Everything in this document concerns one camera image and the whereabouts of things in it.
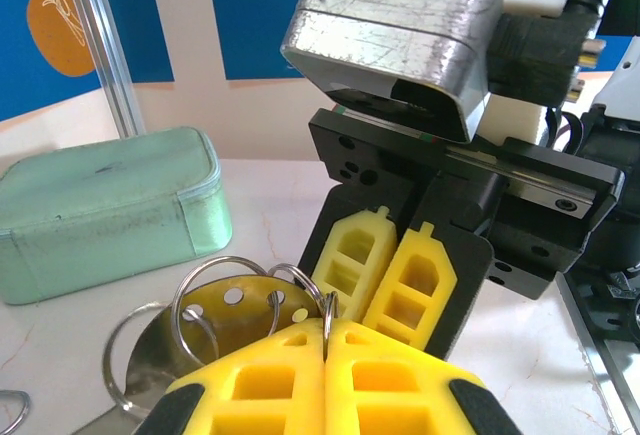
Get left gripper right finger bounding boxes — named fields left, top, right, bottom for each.
left=324, top=317, right=524, bottom=435

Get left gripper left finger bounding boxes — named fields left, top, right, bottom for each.
left=132, top=317, right=329, bottom=435

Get metal key holder with rings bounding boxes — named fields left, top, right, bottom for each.
left=69, top=254, right=341, bottom=435

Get metal crucible tongs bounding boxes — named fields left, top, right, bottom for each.
left=0, top=389, right=32, bottom=435

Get mint green zip case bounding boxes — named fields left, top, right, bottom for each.
left=0, top=126, right=234, bottom=306

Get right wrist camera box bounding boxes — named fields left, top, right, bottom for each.
left=279, top=0, right=626, bottom=149

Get aluminium side rail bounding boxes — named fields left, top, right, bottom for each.
left=553, top=269, right=640, bottom=435

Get aluminium frame post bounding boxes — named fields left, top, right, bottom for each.
left=62, top=0, right=147, bottom=139

